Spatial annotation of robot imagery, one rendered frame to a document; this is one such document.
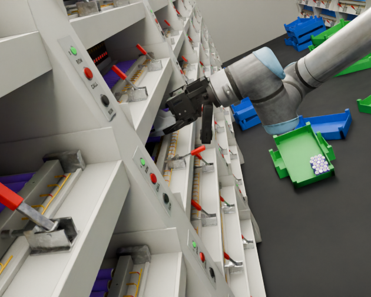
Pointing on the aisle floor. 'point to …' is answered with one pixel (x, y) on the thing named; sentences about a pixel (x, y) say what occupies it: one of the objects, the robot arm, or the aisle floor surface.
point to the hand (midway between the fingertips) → (154, 134)
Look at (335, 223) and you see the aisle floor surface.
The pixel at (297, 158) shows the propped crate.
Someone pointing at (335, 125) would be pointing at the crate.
